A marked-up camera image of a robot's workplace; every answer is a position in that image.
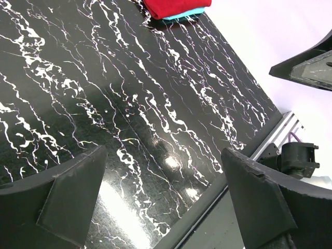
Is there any teal folded t shirt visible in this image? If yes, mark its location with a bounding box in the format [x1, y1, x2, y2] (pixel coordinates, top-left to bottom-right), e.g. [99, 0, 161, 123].
[162, 7, 205, 20]

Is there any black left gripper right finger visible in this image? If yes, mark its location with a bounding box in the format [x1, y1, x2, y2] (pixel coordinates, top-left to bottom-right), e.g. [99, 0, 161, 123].
[222, 148, 331, 248]

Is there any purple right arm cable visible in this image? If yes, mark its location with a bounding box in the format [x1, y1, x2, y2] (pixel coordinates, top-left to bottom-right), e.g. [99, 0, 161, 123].
[288, 131, 303, 143]

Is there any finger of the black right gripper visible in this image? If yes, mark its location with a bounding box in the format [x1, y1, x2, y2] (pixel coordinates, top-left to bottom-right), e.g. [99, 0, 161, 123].
[269, 32, 331, 91]

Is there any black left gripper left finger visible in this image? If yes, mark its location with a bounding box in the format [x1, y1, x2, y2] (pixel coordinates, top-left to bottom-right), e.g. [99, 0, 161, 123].
[1, 146, 107, 248]

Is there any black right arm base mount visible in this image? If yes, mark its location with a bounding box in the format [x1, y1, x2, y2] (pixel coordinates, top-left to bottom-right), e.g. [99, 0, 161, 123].
[257, 142, 320, 179]

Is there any red folded t shirt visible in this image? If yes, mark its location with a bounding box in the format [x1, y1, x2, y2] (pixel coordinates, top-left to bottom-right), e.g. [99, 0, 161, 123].
[143, 0, 212, 20]

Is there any aluminium frame rail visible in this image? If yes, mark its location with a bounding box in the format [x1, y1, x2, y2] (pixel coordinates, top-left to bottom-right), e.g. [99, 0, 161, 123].
[250, 111, 306, 161]

